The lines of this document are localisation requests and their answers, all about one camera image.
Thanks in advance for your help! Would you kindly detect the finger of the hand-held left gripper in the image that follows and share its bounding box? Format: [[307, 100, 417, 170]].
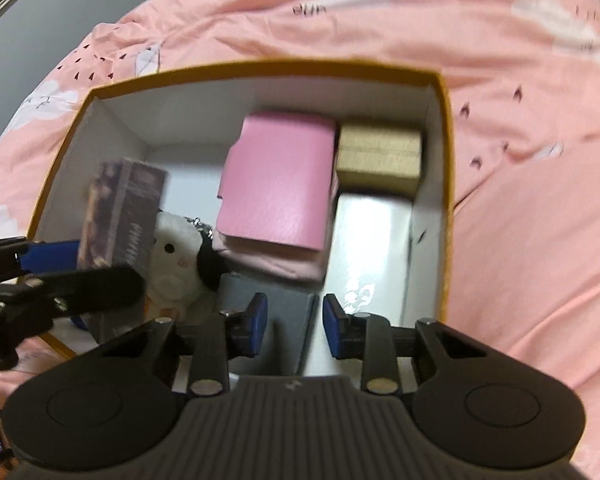
[[0, 266, 146, 318], [0, 236, 81, 281]]

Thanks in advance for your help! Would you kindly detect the large orange cardboard box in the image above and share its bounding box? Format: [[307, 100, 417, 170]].
[[27, 58, 456, 361]]

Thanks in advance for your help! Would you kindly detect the brown printed box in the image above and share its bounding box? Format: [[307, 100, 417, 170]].
[[77, 157, 168, 341]]

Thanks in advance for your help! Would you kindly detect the gold box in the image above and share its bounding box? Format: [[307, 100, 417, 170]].
[[334, 122, 423, 201]]

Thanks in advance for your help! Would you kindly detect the dark grey box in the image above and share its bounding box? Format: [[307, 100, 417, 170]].
[[215, 272, 317, 376]]

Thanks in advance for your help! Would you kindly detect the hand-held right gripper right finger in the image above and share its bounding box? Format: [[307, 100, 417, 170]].
[[321, 293, 491, 395]]

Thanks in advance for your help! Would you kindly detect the pink pouch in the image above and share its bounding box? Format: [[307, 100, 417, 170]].
[[210, 170, 341, 283]]

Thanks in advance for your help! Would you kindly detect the pink printed blanket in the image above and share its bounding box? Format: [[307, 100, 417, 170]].
[[0, 0, 600, 480]]

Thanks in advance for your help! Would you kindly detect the white pink plush toy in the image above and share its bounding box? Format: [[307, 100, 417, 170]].
[[142, 210, 226, 311]]

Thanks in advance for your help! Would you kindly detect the white box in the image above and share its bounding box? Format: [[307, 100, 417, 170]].
[[322, 191, 413, 378]]

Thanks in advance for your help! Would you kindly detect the pink leather wallet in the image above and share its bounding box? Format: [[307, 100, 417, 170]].
[[215, 111, 338, 253]]

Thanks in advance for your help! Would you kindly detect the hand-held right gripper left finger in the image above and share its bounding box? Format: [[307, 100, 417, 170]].
[[100, 292, 269, 397]]

